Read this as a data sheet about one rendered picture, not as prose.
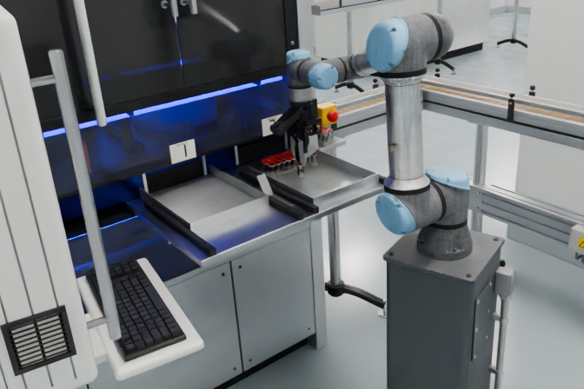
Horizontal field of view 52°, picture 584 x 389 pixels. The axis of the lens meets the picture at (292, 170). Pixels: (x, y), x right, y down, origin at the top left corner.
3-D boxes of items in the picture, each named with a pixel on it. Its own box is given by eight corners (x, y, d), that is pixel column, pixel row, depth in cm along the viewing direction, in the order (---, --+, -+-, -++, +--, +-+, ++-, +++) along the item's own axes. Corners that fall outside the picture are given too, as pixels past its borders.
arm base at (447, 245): (480, 241, 170) (482, 209, 166) (461, 266, 159) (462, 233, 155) (429, 229, 178) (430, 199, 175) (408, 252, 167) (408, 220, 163)
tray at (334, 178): (249, 176, 201) (248, 167, 199) (311, 155, 215) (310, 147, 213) (314, 209, 175) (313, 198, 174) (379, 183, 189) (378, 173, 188)
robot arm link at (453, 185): (478, 216, 163) (481, 170, 158) (441, 231, 157) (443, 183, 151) (445, 201, 172) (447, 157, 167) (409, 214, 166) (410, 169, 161)
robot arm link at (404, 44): (447, 227, 157) (442, 12, 139) (403, 246, 150) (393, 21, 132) (414, 214, 166) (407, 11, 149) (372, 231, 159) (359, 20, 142)
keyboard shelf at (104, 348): (44, 295, 160) (43, 286, 159) (147, 263, 172) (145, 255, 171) (78, 399, 124) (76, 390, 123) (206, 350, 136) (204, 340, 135)
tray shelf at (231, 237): (126, 207, 189) (125, 201, 188) (301, 149, 226) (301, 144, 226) (202, 267, 153) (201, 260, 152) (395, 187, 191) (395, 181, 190)
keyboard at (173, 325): (86, 278, 162) (84, 270, 161) (137, 262, 168) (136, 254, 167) (125, 363, 129) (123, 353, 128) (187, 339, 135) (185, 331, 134)
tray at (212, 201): (140, 197, 191) (138, 187, 189) (211, 174, 205) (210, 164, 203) (191, 234, 165) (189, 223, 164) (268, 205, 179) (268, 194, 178)
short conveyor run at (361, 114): (303, 152, 229) (301, 112, 223) (279, 142, 241) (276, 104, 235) (425, 111, 266) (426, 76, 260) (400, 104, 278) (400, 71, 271)
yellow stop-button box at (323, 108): (310, 123, 224) (309, 104, 221) (325, 118, 227) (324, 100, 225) (323, 128, 218) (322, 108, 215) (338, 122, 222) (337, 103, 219)
